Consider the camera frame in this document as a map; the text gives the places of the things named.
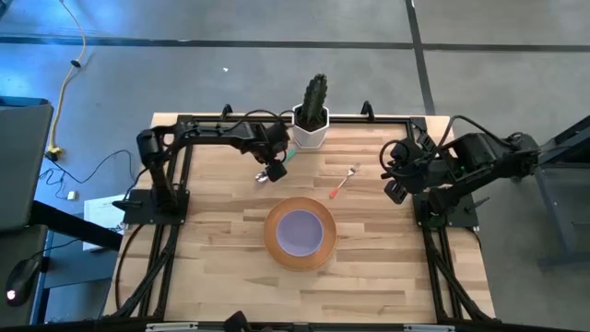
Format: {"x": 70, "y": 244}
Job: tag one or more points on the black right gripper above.
{"x": 421, "y": 168}

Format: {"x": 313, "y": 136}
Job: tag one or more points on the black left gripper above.
{"x": 260, "y": 140}

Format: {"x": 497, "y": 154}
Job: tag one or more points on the lilac bowl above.
{"x": 299, "y": 233}

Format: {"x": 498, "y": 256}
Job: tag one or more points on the orange plate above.
{"x": 299, "y": 264}

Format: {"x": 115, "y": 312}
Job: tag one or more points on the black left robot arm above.
{"x": 207, "y": 131}

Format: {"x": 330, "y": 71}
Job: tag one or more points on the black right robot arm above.
{"x": 488, "y": 157}

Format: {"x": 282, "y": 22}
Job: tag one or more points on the white hexagonal plant pot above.
{"x": 310, "y": 138}

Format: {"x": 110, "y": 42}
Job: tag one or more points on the green cactus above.
{"x": 315, "y": 99}

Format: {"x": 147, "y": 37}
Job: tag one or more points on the grey metal stand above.
{"x": 555, "y": 207}

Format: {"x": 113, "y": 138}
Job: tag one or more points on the white paper sheet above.
{"x": 99, "y": 214}

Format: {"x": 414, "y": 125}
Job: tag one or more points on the white power adapter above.
{"x": 71, "y": 195}

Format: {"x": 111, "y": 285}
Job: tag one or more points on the black desk beam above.
{"x": 74, "y": 226}

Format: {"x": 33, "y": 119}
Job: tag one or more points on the grey desk panel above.
{"x": 23, "y": 161}

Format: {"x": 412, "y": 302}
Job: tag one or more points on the black computer mouse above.
{"x": 20, "y": 281}

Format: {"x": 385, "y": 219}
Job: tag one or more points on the black table frame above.
{"x": 369, "y": 121}

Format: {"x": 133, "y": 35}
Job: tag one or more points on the black frame clamp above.
{"x": 368, "y": 110}
{"x": 227, "y": 112}

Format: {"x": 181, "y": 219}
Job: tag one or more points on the white frame fitting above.
{"x": 170, "y": 327}
{"x": 428, "y": 328}

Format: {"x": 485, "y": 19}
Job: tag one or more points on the black table-level camera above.
{"x": 237, "y": 323}

